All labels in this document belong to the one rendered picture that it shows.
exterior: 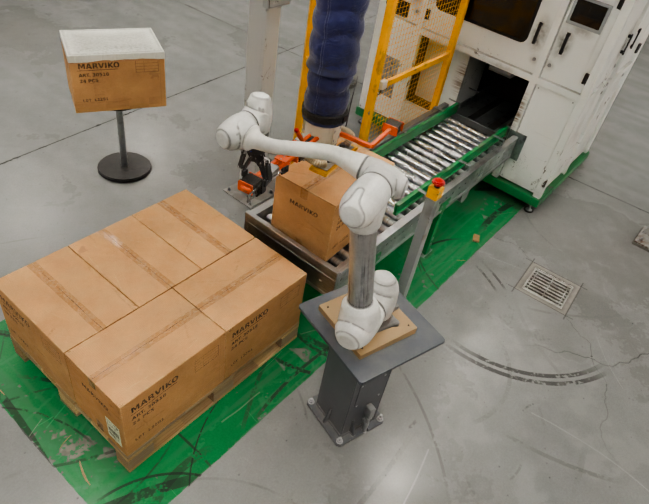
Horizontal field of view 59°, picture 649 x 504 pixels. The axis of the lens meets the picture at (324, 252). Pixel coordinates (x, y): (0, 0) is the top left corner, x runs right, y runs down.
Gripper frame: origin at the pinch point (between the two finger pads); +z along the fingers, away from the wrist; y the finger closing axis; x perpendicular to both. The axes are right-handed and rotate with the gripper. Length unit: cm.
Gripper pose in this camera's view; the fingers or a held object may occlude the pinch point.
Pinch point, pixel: (254, 183)
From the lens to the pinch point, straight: 249.7
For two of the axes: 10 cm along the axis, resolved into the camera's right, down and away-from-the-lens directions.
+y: -8.5, -4.3, 3.0
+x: -5.1, 5.2, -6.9
